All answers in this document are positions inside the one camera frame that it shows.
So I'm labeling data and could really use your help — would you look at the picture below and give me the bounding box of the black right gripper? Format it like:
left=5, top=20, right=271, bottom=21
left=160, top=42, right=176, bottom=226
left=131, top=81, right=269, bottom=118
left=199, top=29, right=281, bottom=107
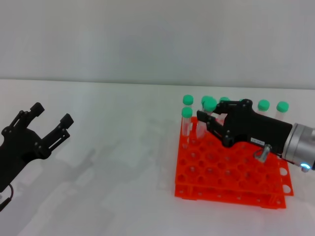
left=196, top=99, right=294, bottom=158

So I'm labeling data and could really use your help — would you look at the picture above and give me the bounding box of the right wrist cable connector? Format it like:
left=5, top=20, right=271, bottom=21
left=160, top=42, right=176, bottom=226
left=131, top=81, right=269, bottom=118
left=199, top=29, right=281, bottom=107
left=253, top=145, right=273, bottom=163

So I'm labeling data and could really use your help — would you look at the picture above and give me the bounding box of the left wrist cable with connector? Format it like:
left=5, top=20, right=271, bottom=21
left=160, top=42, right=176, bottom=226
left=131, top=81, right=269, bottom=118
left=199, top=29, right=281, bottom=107
left=0, top=184, right=14, bottom=212

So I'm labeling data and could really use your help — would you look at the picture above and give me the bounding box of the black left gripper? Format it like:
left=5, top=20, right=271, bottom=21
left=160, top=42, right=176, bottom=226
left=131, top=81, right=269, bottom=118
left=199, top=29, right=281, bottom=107
left=0, top=102, right=75, bottom=194

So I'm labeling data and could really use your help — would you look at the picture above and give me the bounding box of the orange test tube rack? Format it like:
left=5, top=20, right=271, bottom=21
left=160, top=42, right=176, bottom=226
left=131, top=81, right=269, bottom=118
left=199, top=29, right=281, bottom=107
left=174, top=116, right=295, bottom=210

